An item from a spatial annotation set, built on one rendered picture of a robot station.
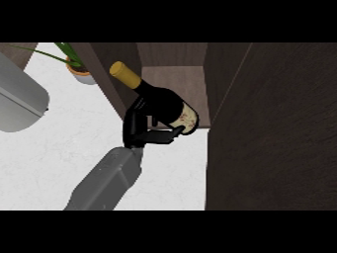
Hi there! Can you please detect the potted green plant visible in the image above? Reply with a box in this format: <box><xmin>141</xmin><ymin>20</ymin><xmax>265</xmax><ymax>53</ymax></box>
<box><xmin>9</xmin><ymin>42</ymin><xmax>98</xmax><ymax>86</ymax></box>

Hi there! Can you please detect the dark wooden cabinet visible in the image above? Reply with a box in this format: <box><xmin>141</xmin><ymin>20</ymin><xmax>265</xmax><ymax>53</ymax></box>
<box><xmin>70</xmin><ymin>42</ymin><xmax>253</xmax><ymax>129</ymax></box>

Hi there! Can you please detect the dark wooden cabinet door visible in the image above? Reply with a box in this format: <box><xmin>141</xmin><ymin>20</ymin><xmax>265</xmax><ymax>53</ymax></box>
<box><xmin>205</xmin><ymin>42</ymin><xmax>337</xmax><ymax>211</ymax></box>

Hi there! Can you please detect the dark wine bottle yellow cap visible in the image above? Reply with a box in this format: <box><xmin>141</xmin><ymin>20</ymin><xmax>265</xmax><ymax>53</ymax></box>
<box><xmin>109</xmin><ymin>60</ymin><xmax>200</xmax><ymax>136</ymax></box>

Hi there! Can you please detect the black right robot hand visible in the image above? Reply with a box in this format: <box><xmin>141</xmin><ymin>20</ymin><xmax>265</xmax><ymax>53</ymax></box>
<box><xmin>122</xmin><ymin>97</ymin><xmax>187</xmax><ymax>150</ymax></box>

